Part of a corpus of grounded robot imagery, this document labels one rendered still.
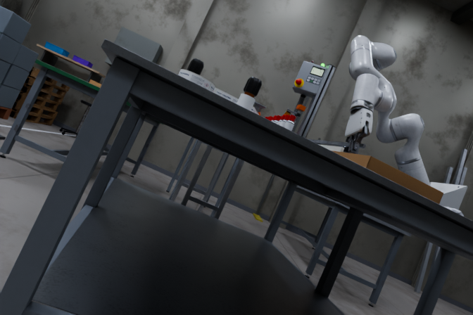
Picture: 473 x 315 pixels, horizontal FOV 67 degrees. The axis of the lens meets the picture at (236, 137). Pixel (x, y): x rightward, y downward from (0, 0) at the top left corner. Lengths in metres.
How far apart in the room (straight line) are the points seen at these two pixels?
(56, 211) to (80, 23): 6.51
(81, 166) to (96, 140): 0.07
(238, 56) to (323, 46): 1.59
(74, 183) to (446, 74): 7.40
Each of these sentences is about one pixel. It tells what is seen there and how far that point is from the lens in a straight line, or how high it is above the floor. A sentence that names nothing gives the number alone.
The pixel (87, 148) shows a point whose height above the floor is 0.60.
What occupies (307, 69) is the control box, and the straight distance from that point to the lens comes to 2.31.
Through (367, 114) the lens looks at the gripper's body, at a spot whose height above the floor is 1.07.
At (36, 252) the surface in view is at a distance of 0.92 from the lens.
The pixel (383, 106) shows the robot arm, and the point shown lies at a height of 1.14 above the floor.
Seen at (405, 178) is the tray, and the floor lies 0.86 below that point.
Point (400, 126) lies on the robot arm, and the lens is 1.99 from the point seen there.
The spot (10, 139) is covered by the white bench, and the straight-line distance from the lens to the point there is 3.24.
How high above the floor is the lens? 0.70
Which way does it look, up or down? 4 degrees up
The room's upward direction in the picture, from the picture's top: 24 degrees clockwise
